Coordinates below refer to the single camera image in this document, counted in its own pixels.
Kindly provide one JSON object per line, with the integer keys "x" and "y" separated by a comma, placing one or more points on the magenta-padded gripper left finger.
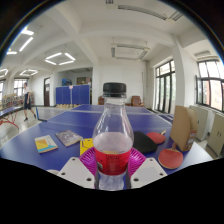
{"x": 76, "y": 171}

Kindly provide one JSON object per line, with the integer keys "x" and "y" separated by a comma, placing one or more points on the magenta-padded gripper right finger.
{"x": 148, "y": 171}

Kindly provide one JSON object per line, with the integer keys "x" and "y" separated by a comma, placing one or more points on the clear red-labelled water bottle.
{"x": 112, "y": 150}

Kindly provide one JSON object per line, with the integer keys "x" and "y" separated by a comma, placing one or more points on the large red table tennis paddle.
{"x": 170, "y": 158}

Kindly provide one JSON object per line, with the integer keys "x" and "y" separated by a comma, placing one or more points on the black table tennis paddle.
{"x": 144, "y": 142}

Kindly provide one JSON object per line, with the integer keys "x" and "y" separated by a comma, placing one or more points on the grey book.
{"x": 69, "y": 138}

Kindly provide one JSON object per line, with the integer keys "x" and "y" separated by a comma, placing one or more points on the small red table tennis paddle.
{"x": 156, "y": 137}

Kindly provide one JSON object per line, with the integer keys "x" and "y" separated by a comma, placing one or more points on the light blue and yellow book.
{"x": 45, "y": 144}

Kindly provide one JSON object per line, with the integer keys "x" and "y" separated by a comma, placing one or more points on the brown cardboard box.
{"x": 182, "y": 128}

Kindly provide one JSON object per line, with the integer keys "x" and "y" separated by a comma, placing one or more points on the brown armchair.
{"x": 101, "y": 100}
{"x": 136, "y": 101}

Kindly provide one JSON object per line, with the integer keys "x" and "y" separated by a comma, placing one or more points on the beige low cabinet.
{"x": 216, "y": 135}
{"x": 200, "y": 121}

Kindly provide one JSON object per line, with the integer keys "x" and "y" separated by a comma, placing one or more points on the blue partition screens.
{"x": 71, "y": 95}

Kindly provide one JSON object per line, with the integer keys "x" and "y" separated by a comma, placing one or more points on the dark wooden door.
{"x": 47, "y": 92}

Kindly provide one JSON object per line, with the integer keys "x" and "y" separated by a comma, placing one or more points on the tall black-framed glass door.
{"x": 165, "y": 88}

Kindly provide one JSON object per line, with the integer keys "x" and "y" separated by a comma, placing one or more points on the person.
{"x": 27, "y": 100}

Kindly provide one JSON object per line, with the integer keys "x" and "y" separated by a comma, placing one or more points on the wide black-framed window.
{"x": 211, "y": 86}

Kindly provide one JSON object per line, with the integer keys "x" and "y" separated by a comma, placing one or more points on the ceiling air conditioner unit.
{"x": 130, "y": 52}

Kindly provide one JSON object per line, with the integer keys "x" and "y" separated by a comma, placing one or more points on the ceiling lights group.
{"x": 26, "y": 32}

